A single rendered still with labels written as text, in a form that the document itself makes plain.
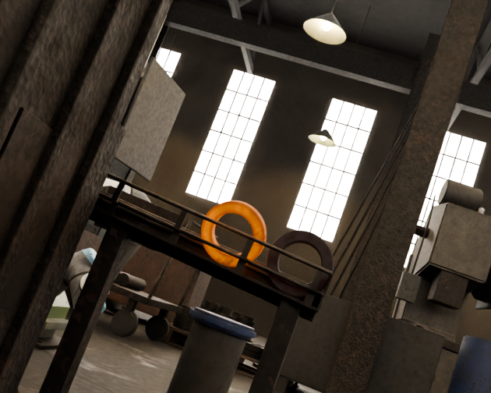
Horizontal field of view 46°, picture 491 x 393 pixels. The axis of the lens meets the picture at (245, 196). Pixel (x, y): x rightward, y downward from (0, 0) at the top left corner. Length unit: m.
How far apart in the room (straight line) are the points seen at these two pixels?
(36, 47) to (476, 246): 6.10
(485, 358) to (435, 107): 1.88
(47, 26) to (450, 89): 3.94
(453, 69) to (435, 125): 0.49
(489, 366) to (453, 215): 2.75
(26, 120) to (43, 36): 0.18
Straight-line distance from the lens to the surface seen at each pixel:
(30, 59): 1.23
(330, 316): 4.62
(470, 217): 6.93
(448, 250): 6.81
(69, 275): 3.02
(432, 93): 4.82
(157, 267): 5.81
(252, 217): 1.60
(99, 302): 1.75
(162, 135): 7.82
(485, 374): 4.47
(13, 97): 1.21
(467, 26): 5.12
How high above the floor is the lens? 0.51
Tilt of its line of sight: 10 degrees up
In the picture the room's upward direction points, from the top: 21 degrees clockwise
